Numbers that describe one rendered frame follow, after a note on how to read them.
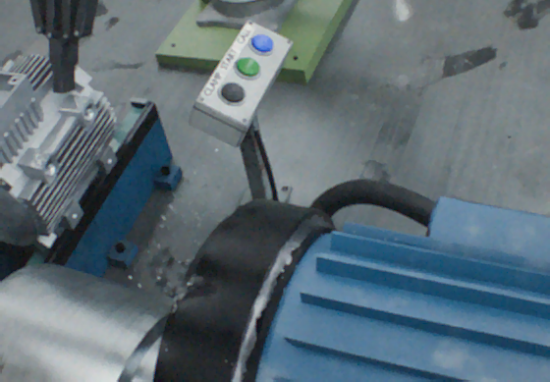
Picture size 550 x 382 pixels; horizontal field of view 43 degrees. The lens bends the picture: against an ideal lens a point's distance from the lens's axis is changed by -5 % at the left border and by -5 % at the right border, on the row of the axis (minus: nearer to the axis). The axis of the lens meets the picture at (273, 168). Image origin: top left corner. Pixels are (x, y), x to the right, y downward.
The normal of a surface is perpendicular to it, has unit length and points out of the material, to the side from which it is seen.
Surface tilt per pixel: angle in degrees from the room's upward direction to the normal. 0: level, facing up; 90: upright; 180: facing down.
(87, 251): 90
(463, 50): 0
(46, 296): 24
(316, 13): 2
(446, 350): 5
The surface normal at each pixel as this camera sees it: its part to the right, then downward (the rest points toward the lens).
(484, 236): -0.14, -0.68
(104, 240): 0.93, 0.17
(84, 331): -0.06, -0.82
